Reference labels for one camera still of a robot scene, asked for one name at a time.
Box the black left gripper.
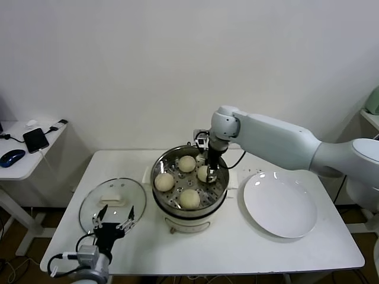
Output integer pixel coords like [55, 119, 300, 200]
[91, 204, 137, 256]

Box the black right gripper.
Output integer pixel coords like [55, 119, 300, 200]
[206, 144, 223, 183]

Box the white steamed baozi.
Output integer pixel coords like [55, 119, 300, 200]
[178, 156, 197, 173]
[179, 189, 201, 209]
[155, 173, 175, 192]
[196, 166, 211, 183]

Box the glass lid with white handle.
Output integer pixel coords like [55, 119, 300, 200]
[78, 177, 147, 240]

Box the steel steamer basket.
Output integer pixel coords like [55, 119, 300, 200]
[150, 145, 230, 216]

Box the white electric cooker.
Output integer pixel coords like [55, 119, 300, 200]
[141, 167, 239, 234]

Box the white round plate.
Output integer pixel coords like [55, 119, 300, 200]
[242, 172, 318, 239]

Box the black usb adapter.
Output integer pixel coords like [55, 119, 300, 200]
[44, 119, 69, 135]

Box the white side table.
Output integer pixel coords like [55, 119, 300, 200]
[0, 120, 69, 258]

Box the black smartphone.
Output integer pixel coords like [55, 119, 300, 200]
[23, 128, 50, 154]

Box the blue computer mouse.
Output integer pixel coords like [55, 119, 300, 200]
[0, 149, 26, 169]

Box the mint green appliance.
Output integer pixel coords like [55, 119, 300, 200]
[363, 85, 379, 115]

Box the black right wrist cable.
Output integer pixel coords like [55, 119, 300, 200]
[226, 149, 247, 170]

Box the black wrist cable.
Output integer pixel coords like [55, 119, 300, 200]
[226, 149, 247, 170]
[46, 233, 98, 279]

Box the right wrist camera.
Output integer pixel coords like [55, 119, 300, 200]
[193, 129, 210, 148]

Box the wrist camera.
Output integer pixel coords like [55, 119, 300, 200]
[193, 129, 210, 148]
[76, 244, 99, 263]

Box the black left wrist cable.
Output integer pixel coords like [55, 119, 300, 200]
[46, 233, 98, 279]

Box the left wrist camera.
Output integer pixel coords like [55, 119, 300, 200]
[76, 244, 99, 263]

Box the white phone cable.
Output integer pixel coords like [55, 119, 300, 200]
[37, 149, 59, 178]

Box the black adapter cable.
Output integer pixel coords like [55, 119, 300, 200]
[333, 174, 348, 205]

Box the black desk cable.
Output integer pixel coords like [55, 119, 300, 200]
[0, 133, 25, 145]

